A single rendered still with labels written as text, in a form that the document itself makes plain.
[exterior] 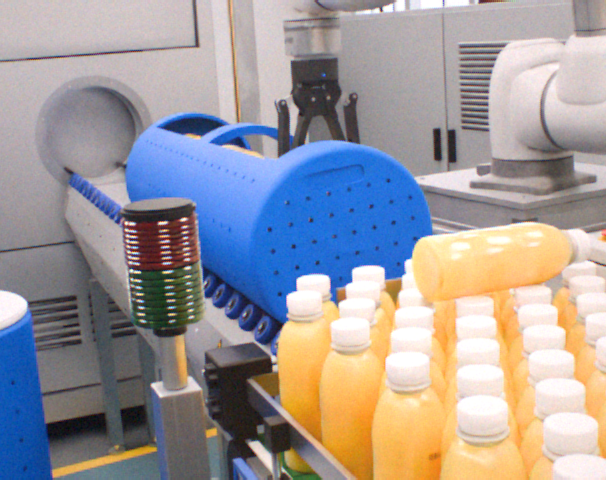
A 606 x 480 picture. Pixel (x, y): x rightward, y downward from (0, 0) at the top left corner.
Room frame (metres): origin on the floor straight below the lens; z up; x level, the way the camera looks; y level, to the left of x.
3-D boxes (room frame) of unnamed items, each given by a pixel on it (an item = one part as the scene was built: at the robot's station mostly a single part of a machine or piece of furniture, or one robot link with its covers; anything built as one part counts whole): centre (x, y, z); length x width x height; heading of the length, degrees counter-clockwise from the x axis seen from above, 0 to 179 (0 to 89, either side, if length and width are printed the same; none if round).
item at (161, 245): (0.80, 0.12, 1.23); 0.06 x 0.06 x 0.04
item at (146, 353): (3.21, 0.55, 0.31); 0.06 x 0.06 x 0.63; 20
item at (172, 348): (0.80, 0.12, 1.18); 0.06 x 0.06 x 0.16
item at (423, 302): (1.03, -0.12, 1.09); 0.04 x 0.04 x 0.02
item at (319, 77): (1.56, -0.04, 1.30); 0.08 x 0.07 x 0.09; 110
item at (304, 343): (1.05, 0.00, 0.99); 0.07 x 0.07 x 0.19
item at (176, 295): (0.80, 0.12, 1.18); 0.06 x 0.06 x 0.05
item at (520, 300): (1.01, -0.25, 1.09); 0.04 x 0.04 x 0.02
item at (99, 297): (3.16, 0.69, 0.31); 0.06 x 0.06 x 0.63; 20
